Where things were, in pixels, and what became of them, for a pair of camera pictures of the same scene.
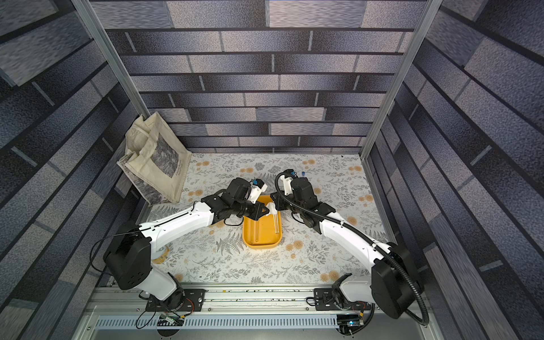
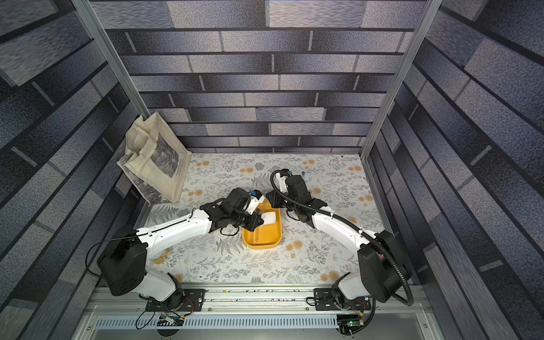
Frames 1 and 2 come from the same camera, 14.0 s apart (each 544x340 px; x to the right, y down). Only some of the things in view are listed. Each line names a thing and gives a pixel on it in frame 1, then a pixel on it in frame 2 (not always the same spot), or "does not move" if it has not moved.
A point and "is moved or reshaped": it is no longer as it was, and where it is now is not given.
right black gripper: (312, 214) does not move
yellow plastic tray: (265, 232) does not move
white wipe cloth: (271, 206) is moved or reshaped
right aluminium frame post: (430, 11) does not move
